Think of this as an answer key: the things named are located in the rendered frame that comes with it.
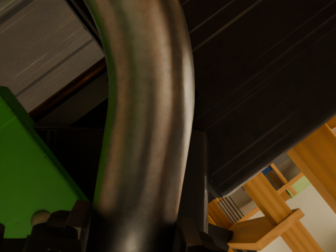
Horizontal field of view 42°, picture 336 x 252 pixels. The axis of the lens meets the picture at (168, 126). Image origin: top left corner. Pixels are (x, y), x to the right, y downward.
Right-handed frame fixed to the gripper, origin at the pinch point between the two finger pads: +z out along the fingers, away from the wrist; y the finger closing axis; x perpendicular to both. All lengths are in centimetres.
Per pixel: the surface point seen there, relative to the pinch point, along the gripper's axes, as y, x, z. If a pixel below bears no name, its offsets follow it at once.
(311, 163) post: 38, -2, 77
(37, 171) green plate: -4.8, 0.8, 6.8
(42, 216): -4.1, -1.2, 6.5
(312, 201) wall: 394, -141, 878
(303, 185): 351, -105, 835
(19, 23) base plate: -18, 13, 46
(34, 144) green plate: -5.1, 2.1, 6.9
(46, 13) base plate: -15, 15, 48
